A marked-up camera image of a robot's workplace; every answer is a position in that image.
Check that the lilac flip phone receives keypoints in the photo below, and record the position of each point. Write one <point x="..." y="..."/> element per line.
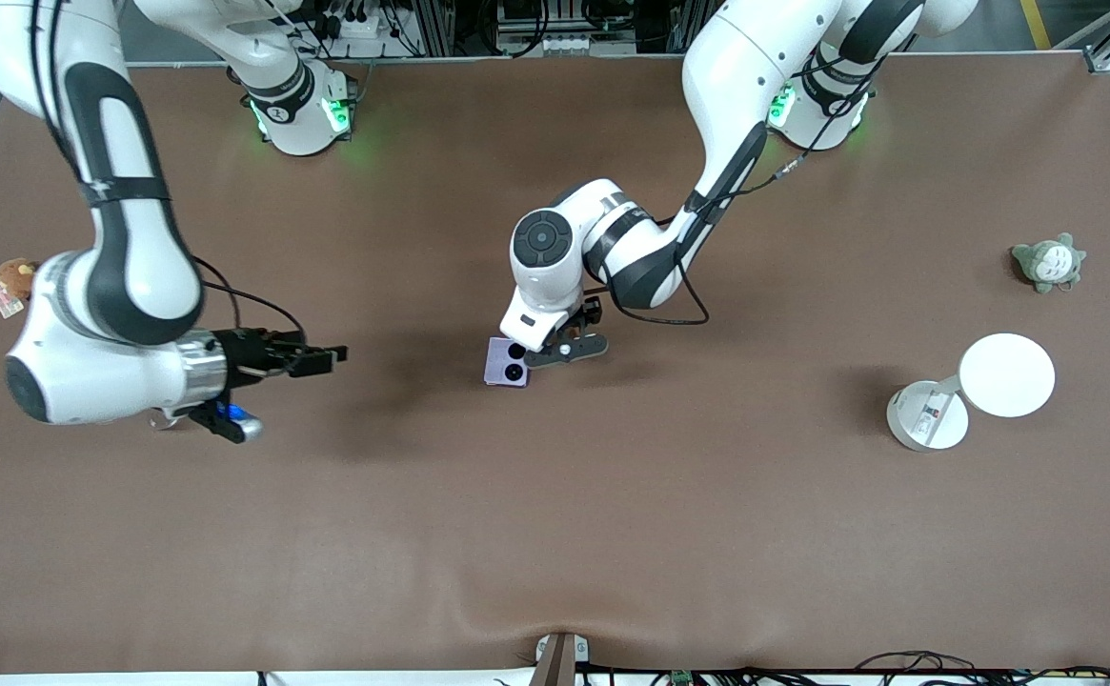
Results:
<point x="505" y="367"/>

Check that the grey green plush toy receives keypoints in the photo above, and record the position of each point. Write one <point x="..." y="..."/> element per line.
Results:
<point x="1048" y="263"/>

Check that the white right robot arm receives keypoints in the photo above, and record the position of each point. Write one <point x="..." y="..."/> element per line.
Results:
<point x="126" y="257"/>

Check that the white power strip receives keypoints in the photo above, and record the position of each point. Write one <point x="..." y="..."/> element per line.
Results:
<point x="359" y="26"/>

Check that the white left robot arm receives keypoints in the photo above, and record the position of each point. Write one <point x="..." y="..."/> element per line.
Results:
<point x="669" y="238"/>

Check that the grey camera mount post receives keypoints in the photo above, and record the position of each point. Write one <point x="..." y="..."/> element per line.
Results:
<point x="559" y="659"/>

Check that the brown plush toy with tag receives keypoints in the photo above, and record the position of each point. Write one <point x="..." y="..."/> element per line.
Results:
<point x="13" y="279"/>

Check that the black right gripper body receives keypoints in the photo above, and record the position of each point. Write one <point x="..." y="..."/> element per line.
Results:
<point x="248" y="353"/>

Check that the white round folding lamp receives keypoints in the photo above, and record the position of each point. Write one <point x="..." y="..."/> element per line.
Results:
<point x="1002" y="376"/>

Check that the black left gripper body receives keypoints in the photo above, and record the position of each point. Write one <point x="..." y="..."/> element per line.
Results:
<point x="591" y="312"/>

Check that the grey equipment rack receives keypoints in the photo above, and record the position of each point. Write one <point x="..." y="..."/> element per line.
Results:
<point x="564" y="24"/>

